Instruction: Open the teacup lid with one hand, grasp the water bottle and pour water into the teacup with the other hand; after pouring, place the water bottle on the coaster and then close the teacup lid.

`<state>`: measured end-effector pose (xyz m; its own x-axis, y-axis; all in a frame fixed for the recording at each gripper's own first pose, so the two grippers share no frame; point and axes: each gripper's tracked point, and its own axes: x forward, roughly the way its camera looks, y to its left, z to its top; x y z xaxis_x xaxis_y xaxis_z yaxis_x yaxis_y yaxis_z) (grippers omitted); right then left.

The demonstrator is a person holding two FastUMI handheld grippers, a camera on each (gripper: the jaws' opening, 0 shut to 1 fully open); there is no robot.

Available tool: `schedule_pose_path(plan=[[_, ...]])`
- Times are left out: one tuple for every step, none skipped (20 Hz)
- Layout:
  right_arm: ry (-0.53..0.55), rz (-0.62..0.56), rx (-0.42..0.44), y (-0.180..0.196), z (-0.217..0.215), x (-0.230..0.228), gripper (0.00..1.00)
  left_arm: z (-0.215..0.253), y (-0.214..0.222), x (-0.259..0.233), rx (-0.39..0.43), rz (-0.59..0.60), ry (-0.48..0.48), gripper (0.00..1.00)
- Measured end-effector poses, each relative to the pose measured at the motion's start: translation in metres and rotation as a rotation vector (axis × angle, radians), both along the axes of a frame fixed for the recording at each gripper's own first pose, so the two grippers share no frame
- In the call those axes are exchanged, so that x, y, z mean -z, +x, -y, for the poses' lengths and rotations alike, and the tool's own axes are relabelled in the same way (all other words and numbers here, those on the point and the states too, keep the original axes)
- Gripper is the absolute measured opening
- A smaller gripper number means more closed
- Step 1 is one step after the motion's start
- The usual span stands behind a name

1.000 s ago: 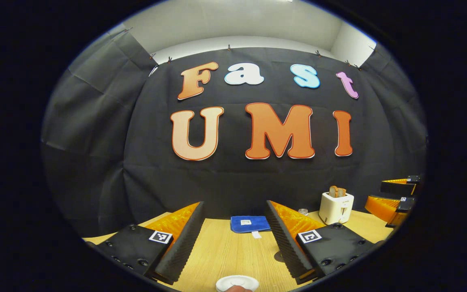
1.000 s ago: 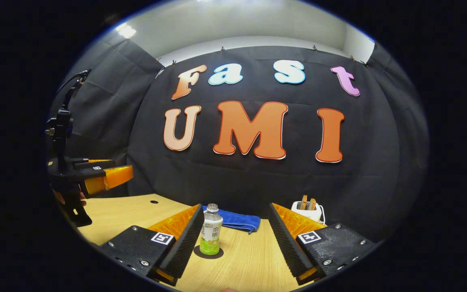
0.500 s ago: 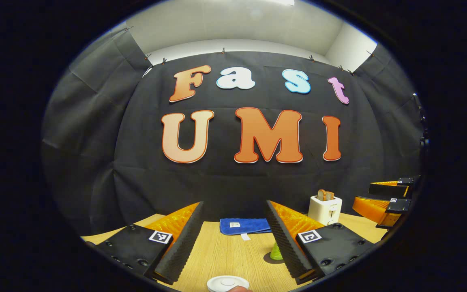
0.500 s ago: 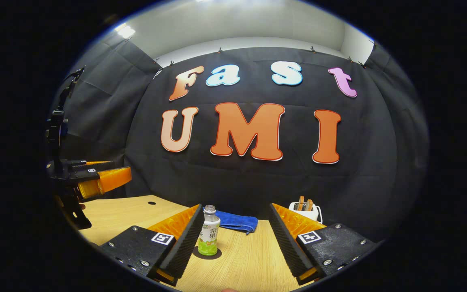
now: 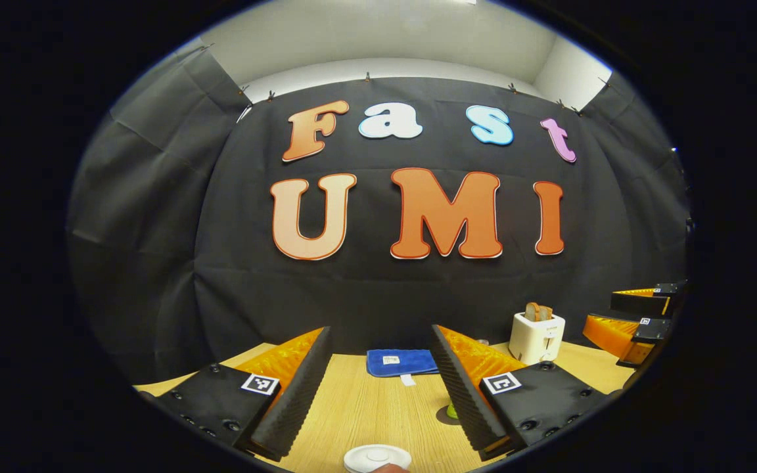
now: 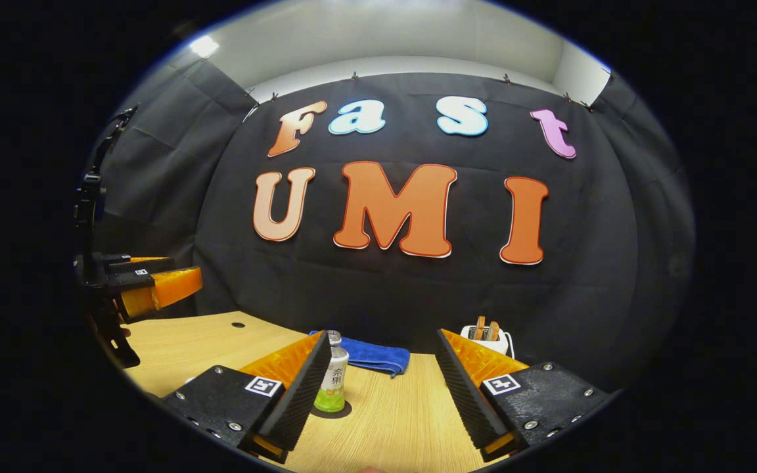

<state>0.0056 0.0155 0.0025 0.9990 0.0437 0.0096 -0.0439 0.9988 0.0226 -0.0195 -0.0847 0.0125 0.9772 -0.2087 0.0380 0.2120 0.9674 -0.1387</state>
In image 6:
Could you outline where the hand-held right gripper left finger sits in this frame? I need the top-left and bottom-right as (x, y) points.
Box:
(160, 330), (333, 464)

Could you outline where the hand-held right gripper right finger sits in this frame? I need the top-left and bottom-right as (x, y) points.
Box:
(435, 328), (614, 464)

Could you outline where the green labelled water bottle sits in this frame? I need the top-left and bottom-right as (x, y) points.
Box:
(313, 330), (350, 414)

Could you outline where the dark brown round coaster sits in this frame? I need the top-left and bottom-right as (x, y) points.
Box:
(310, 398), (354, 420)

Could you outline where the white toaster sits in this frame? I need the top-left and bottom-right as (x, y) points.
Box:
(460, 325), (516, 359)

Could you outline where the blue towel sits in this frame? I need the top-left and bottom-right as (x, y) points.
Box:
(310, 330), (411, 379)

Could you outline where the black backdrop cloth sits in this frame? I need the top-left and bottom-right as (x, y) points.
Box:
(89, 59), (696, 395)

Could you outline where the ceiling light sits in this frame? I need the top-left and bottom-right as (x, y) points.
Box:
(189, 34), (220, 58)

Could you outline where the black cable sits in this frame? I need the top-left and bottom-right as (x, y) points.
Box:
(91, 104), (140, 177)

